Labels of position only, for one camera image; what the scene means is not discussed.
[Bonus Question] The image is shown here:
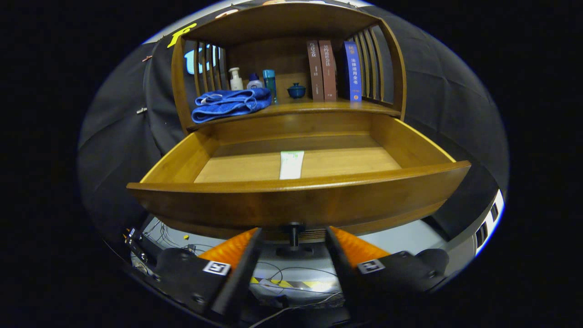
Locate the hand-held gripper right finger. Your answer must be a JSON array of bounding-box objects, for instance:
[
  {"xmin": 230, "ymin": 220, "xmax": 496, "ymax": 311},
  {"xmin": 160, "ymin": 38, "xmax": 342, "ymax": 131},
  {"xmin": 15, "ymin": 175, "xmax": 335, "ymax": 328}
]
[{"xmin": 324, "ymin": 225, "xmax": 451, "ymax": 319}]

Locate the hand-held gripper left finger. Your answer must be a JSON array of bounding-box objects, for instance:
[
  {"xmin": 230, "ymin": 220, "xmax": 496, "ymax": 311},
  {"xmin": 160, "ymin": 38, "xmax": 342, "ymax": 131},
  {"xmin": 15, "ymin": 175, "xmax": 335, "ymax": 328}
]
[{"xmin": 153, "ymin": 227, "xmax": 265, "ymax": 324}]

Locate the wooden drawer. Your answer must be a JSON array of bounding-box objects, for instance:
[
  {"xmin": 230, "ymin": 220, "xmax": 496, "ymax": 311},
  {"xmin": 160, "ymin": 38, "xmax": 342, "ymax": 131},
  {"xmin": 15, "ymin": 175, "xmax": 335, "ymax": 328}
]
[{"xmin": 127, "ymin": 112, "xmax": 472, "ymax": 258}]

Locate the white tube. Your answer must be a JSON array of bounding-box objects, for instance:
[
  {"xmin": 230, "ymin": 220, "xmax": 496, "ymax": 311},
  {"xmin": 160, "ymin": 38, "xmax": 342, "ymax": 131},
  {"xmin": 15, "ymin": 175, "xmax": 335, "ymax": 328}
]
[{"xmin": 279, "ymin": 151, "xmax": 305, "ymax": 180}]

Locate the wooden countertop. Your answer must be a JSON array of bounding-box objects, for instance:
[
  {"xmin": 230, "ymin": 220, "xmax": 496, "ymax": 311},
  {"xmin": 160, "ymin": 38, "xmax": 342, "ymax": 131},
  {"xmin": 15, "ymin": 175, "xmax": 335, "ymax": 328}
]
[{"xmin": 187, "ymin": 73, "xmax": 401, "ymax": 133}]

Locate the wooden cabinet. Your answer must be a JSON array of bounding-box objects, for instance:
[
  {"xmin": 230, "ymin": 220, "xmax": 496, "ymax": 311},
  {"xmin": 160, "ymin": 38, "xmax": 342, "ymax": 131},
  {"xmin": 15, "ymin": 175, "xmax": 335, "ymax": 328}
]
[{"xmin": 171, "ymin": 2, "xmax": 407, "ymax": 135}]

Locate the yellow black floor tape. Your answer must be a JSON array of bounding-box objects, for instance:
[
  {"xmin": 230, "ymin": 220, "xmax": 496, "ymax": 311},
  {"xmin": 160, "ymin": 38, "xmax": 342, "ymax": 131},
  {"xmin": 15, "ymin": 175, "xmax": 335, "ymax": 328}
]
[{"xmin": 250, "ymin": 277, "xmax": 340, "ymax": 290}]

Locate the white slotted panel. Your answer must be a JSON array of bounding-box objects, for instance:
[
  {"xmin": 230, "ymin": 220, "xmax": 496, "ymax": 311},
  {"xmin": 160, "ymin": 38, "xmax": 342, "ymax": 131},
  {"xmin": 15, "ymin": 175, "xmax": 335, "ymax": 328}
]
[{"xmin": 474, "ymin": 189, "xmax": 505, "ymax": 256}]

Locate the blue folded towel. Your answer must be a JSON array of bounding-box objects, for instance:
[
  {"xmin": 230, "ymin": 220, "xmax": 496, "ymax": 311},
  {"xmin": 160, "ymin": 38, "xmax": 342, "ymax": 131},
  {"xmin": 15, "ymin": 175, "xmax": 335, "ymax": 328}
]
[{"xmin": 191, "ymin": 88, "xmax": 272, "ymax": 124}]

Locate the teal bottle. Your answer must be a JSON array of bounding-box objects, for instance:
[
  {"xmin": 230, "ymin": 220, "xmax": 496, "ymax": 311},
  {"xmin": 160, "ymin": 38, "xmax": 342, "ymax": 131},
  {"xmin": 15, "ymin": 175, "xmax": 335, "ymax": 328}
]
[{"xmin": 263, "ymin": 69, "xmax": 277, "ymax": 104}]

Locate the blue book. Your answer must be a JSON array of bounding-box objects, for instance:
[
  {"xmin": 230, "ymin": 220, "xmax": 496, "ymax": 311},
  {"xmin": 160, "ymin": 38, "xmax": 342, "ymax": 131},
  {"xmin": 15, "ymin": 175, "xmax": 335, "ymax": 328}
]
[{"xmin": 339, "ymin": 41, "xmax": 363, "ymax": 102}]

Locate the reddish brown book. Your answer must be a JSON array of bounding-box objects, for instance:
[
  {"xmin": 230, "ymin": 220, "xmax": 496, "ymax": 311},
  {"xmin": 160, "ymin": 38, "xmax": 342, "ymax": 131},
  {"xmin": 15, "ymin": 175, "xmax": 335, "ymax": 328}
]
[{"xmin": 318, "ymin": 40, "xmax": 338, "ymax": 102}]

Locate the dark brown book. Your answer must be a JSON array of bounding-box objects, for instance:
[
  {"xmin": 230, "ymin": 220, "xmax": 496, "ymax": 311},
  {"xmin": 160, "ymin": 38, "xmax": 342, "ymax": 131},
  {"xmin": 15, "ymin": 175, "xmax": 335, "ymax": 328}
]
[{"xmin": 306, "ymin": 40, "xmax": 325, "ymax": 102}]

